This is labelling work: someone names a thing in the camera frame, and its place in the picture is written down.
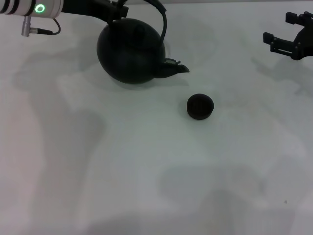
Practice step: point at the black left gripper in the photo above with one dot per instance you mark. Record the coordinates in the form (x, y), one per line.
(93, 8)

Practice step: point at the small dark teacup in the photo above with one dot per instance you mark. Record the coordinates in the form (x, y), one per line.
(200, 107)

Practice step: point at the black round teapot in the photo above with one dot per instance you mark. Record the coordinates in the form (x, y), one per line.
(129, 56)

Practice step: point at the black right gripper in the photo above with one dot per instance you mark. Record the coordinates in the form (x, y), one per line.
(304, 41)

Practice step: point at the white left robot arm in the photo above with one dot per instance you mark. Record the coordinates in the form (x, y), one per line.
(24, 7)

